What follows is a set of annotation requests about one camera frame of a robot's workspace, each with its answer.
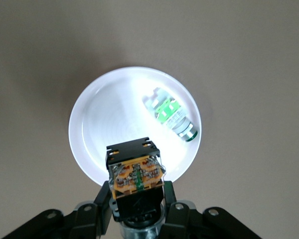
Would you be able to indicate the green and silver switch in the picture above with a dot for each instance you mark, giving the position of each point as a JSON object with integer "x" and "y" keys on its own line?
{"x": 170, "y": 115}

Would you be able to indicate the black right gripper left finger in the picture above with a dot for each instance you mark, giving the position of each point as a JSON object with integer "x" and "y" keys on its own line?
{"x": 84, "y": 219}

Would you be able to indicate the pale pink round plate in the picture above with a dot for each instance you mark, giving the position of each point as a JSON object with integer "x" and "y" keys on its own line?
{"x": 107, "y": 119}

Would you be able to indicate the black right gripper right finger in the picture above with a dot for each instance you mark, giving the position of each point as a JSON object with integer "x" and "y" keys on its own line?
{"x": 189, "y": 221}

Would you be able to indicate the orange and black switch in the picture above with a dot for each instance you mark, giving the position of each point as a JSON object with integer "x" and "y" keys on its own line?
{"x": 137, "y": 179}

